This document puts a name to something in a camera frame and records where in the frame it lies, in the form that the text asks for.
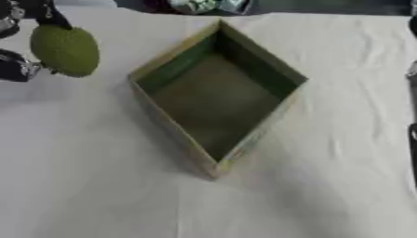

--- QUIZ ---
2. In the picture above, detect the green bumpy toy fruit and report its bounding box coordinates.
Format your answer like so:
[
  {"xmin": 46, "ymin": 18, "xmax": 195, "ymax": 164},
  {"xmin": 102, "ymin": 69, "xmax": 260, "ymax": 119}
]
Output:
[{"xmin": 29, "ymin": 24, "xmax": 103, "ymax": 78}]

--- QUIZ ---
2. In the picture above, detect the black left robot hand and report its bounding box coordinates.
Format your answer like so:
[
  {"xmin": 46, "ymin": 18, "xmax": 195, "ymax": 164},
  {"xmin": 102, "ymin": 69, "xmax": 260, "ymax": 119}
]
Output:
[{"xmin": 0, "ymin": 0, "xmax": 75, "ymax": 84}]

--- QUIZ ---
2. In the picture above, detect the cardboard box with green inside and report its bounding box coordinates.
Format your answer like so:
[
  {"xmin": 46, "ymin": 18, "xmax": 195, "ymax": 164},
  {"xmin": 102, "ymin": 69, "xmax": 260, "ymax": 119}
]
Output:
[{"xmin": 127, "ymin": 18, "xmax": 310, "ymax": 180}]

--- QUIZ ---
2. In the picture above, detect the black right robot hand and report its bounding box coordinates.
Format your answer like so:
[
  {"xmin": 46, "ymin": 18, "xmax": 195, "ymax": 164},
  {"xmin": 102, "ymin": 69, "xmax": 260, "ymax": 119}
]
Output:
[{"xmin": 404, "ymin": 17, "xmax": 417, "ymax": 187}]

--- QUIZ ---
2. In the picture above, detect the shiny crumpled bag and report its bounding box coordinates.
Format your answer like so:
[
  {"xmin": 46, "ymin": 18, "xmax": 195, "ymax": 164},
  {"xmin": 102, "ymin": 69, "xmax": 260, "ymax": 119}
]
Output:
[{"xmin": 166, "ymin": 0, "xmax": 254, "ymax": 16}]

